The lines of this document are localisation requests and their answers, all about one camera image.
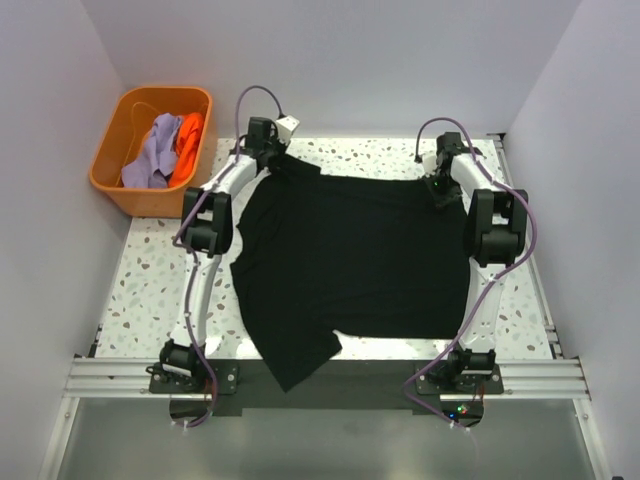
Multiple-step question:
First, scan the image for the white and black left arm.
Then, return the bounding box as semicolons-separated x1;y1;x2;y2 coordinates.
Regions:
147;115;300;393

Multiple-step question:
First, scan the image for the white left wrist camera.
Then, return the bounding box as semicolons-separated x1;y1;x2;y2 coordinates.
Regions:
275;115;300;145

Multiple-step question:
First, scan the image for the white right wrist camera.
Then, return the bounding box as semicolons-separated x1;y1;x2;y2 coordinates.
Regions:
415;154;438;177

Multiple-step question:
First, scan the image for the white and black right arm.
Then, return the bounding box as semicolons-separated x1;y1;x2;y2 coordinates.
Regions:
423;132;528;394

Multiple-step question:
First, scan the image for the black t shirt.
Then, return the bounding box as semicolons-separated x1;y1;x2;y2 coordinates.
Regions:
231;155;470;391

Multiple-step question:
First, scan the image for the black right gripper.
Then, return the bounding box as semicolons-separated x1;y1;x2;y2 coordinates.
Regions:
420;170;463;214

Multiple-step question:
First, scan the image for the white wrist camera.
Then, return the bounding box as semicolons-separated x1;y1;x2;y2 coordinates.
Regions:
275;115;300;145
415;154;438;177

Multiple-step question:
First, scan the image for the lavender t shirt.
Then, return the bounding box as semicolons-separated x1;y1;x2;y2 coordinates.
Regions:
121;113;183;189

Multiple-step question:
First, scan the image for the orange plastic basket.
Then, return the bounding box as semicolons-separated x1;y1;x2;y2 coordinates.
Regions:
89;86;217;218

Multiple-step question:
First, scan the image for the orange t shirt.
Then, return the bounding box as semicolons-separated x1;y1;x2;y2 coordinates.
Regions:
168;112;204;188

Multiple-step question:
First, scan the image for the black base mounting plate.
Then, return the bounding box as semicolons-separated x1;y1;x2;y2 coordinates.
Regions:
146;360;505;426

